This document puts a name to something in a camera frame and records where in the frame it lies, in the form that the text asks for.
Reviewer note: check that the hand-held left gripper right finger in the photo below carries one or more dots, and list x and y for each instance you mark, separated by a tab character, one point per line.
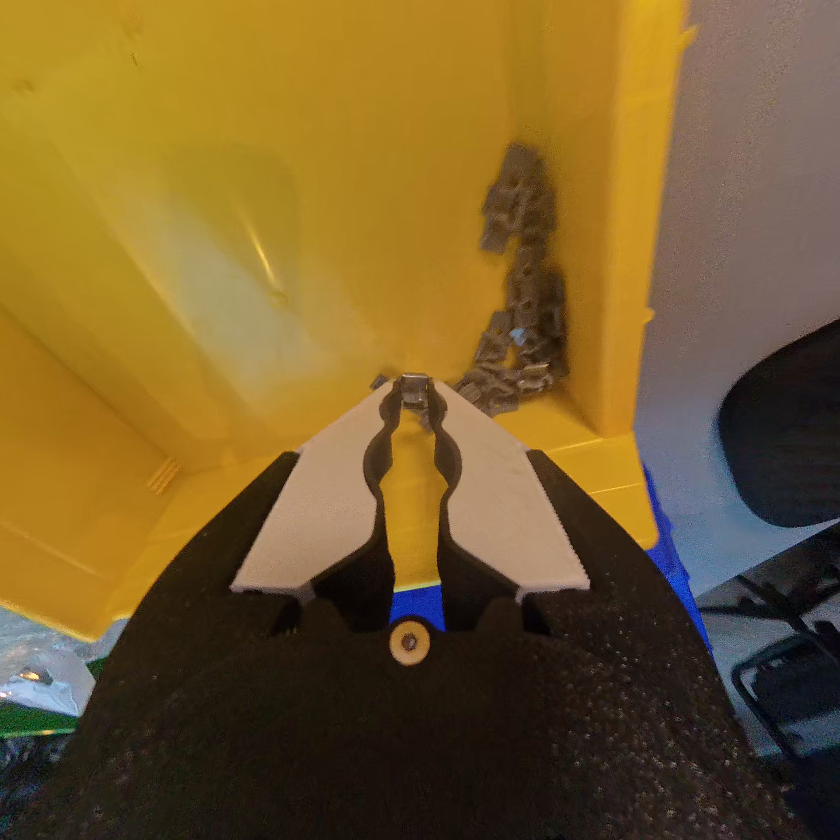
505	512

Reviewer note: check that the blue plastic bin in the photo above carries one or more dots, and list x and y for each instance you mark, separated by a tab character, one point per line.
676	571

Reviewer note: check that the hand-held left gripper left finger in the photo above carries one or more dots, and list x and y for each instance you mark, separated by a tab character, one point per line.
315	505

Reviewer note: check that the black office chair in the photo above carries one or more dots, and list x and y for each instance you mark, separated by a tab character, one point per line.
787	656

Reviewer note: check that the clear plastic bag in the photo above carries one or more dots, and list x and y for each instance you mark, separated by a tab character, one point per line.
33	656

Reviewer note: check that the yellow plastic bin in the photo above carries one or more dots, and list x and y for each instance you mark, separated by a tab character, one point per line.
197	262

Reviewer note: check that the pile of grey track links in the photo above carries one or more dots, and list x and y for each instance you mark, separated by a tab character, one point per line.
531	295

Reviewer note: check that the grey plastic track link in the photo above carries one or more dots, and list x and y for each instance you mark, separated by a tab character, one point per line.
413	388

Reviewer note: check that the green plastic bin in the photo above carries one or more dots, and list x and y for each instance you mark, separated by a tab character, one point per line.
33	722

